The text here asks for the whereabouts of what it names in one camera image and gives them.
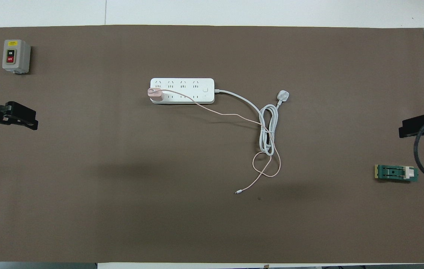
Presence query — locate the pink charger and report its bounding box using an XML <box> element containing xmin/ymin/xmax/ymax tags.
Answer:
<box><xmin>148</xmin><ymin>87</ymin><xmax>165</xmax><ymax>102</ymax></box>

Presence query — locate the pink charging cable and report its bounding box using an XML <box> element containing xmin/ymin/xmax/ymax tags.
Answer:
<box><xmin>156</xmin><ymin>89</ymin><xmax>282</xmax><ymax>195</ymax></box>

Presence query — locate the brown table mat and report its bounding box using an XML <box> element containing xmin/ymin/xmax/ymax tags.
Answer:
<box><xmin>0</xmin><ymin>25</ymin><xmax>424</xmax><ymax>264</ymax></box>

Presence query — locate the grey on-off switch box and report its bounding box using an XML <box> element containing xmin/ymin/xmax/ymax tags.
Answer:
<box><xmin>2</xmin><ymin>39</ymin><xmax>31</xmax><ymax>75</ymax></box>

